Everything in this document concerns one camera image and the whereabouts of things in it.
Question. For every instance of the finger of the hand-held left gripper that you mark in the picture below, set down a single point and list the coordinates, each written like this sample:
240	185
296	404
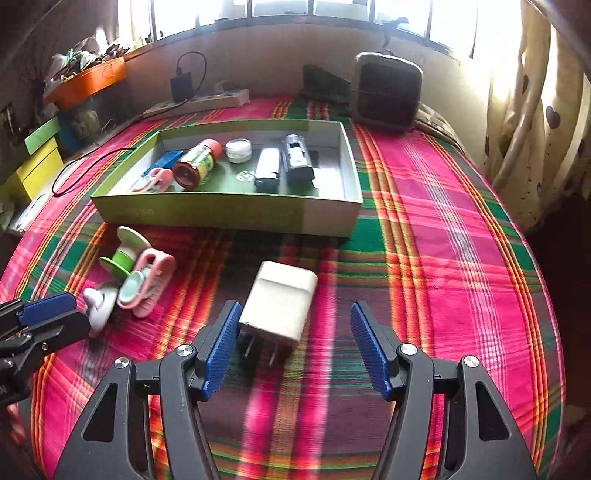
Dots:
46	307
60	332

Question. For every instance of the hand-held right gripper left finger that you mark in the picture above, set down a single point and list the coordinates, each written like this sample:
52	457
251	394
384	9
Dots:
221	350

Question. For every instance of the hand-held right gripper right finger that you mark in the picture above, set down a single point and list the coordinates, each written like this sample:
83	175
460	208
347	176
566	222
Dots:
369	350

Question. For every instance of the small white plastic holder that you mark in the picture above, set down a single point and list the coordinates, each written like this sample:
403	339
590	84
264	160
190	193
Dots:
101	307

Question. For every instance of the white wall charger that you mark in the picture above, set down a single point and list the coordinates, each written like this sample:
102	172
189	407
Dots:
277	300

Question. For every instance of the green cardboard box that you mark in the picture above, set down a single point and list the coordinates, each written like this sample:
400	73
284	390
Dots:
221	212

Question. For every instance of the blue USB tester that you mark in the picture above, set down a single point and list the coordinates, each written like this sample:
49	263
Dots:
166	160

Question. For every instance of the black grey electric shaver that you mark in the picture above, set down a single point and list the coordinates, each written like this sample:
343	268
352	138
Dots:
298	157

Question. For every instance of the green plastic spool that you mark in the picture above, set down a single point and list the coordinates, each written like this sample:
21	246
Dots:
127	258

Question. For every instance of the white board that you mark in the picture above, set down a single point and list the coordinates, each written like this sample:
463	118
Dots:
32	212

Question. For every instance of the pink plastic clip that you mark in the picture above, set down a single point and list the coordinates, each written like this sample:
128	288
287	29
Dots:
154	180
154	281

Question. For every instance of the yellow green box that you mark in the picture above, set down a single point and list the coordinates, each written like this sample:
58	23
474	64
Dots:
39	173

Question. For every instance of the pink green plaid blanket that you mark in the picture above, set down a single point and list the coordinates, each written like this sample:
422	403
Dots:
438	230

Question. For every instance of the blue box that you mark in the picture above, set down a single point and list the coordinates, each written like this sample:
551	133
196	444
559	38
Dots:
68	134

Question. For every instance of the white power bank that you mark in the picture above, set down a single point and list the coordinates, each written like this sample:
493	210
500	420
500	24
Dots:
268	166

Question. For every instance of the green label bottle red cap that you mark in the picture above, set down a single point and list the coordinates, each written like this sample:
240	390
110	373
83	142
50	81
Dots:
198	161

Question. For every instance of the white round jar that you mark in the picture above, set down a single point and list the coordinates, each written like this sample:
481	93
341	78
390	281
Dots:
238	150

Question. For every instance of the orange plastic bin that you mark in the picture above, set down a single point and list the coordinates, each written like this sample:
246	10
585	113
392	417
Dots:
87	83

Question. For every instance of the grey patterned cloth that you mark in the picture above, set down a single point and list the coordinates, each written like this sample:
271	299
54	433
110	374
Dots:
436	124

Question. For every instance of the white power strip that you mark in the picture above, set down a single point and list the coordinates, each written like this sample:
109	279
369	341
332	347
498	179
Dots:
217	99

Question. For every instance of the pile of small clutter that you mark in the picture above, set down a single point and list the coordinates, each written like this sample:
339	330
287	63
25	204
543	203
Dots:
87	53

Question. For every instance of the black power adapter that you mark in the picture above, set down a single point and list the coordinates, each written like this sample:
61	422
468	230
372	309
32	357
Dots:
181	87

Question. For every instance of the grey space heater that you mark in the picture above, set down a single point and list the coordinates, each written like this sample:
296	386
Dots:
385	92

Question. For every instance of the white plug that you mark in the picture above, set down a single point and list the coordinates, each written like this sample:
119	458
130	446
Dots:
221	86

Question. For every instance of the dark folded cloth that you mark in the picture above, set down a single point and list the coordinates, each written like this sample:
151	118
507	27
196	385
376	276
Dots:
325	85

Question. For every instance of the cream patterned curtain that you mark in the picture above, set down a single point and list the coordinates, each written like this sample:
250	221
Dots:
554	138

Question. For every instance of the window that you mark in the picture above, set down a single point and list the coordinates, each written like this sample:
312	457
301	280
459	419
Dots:
277	9

